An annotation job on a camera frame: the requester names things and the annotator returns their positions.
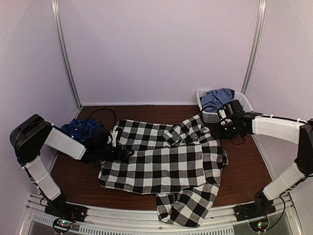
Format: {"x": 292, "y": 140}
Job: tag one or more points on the right circuit board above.
{"x": 258, "y": 226}

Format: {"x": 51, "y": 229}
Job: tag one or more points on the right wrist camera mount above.
{"x": 223, "y": 119}

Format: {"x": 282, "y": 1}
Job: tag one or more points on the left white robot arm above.
{"x": 30, "y": 137}

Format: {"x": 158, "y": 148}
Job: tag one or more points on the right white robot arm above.
{"x": 300, "y": 133}

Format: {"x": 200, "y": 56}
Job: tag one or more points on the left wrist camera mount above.
{"x": 113, "y": 138}

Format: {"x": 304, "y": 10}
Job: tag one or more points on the aluminium frame post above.
{"x": 260, "y": 20}
{"x": 64, "y": 54}

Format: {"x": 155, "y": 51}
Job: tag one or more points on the black white checked shirt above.
{"x": 180, "y": 164}

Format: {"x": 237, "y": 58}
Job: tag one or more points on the right aluminium frame post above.
{"x": 260, "y": 20}

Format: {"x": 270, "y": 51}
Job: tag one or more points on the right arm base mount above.
{"x": 249, "y": 211}

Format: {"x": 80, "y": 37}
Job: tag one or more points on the white plastic laundry basket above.
{"x": 213, "y": 117}

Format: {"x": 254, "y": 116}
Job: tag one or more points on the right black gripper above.
{"x": 218, "y": 133}

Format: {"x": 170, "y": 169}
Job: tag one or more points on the left aluminium frame post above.
{"x": 64, "y": 54}

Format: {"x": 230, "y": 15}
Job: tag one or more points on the aluminium front rail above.
{"x": 104, "y": 221}

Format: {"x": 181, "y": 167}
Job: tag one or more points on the blue plaid shirt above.
{"x": 80, "y": 130}

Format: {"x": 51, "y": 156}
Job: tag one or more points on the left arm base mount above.
{"x": 72, "y": 212}

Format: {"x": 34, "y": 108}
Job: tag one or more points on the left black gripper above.
{"x": 123, "y": 152}

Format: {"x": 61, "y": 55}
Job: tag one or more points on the light blue checked shirt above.
{"x": 213, "y": 100}

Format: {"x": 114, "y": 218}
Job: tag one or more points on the circuit board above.
{"x": 258, "y": 226}
{"x": 61, "y": 225}

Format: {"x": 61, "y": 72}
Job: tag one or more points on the left circuit board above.
{"x": 61, "y": 225}

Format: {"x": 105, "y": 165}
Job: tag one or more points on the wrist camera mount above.
{"x": 113, "y": 138}
{"x": 223, "y": 119}

